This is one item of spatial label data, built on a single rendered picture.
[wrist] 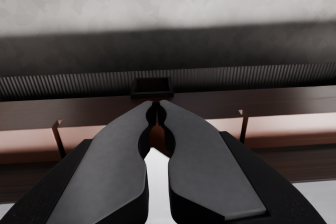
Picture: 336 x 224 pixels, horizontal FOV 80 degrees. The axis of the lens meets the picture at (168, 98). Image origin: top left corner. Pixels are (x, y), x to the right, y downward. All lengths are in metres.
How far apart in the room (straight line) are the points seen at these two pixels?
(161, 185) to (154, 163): 0.03
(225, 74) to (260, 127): 0.29
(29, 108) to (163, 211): 0.18
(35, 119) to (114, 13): 0.17
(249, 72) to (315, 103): 0.27
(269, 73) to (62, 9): 0.44
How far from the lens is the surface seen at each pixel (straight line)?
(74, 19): 0.33
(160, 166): 0.17
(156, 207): 0.20
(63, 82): 0.51
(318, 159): 0.26
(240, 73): 0.50
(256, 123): 0.22
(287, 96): 0.27
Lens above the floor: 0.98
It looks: 63 degrees down
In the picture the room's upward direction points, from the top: 172 degrees clockwise
